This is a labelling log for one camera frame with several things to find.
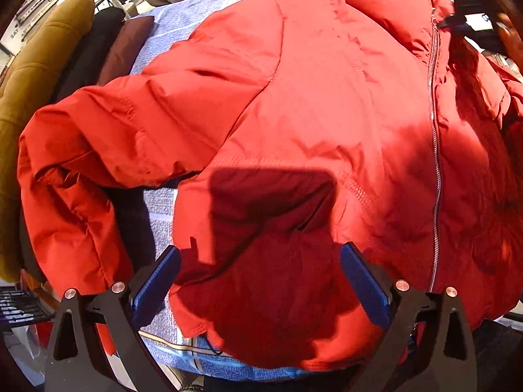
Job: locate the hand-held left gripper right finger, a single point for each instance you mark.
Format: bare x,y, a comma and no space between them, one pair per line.
363,281

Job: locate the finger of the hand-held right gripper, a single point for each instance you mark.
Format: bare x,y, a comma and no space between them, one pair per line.
457,24

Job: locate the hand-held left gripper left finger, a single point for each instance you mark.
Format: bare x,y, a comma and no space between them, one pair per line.
157,279

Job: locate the red puffer jacket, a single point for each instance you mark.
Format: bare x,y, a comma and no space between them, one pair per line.
310,102

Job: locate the person's right hand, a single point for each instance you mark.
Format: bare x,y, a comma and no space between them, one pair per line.
510,36

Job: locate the maroon cushion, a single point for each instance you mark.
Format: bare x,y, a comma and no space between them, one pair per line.
124,47

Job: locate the black cushion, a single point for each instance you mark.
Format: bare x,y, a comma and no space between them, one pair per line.
88,49

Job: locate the blue plaid blanket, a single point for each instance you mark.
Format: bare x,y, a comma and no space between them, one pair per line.
171,32

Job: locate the mustard yellow cushion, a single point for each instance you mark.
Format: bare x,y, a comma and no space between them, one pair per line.
36,61

